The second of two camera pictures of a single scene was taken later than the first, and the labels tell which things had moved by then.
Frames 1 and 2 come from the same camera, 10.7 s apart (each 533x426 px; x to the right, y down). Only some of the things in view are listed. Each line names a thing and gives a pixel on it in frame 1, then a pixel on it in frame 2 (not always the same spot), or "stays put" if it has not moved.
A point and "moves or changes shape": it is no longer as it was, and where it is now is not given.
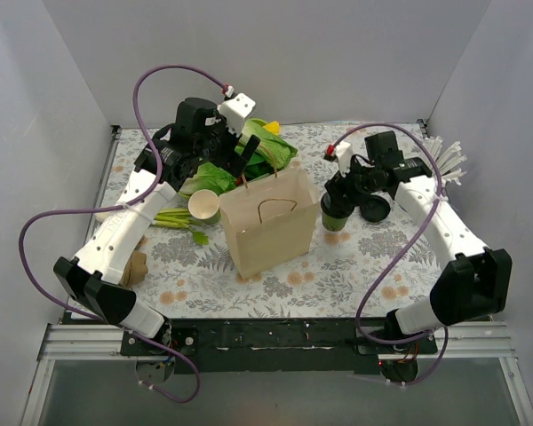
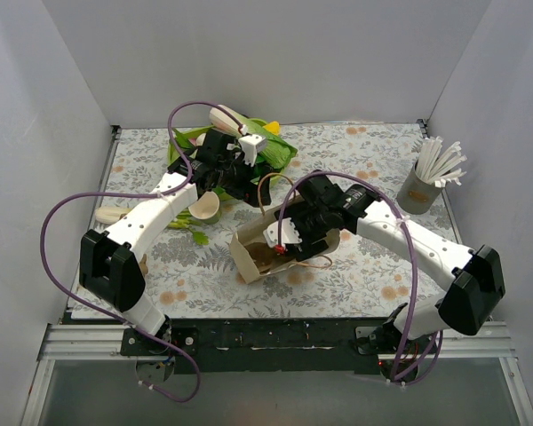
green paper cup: (204, 205) stays put
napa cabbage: (273, 150) stays put
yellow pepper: (274, 127) stays put
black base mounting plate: (279, 347) stays put
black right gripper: (342, 188) to (308, 245)
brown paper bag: (269, 222) moves or changes shape
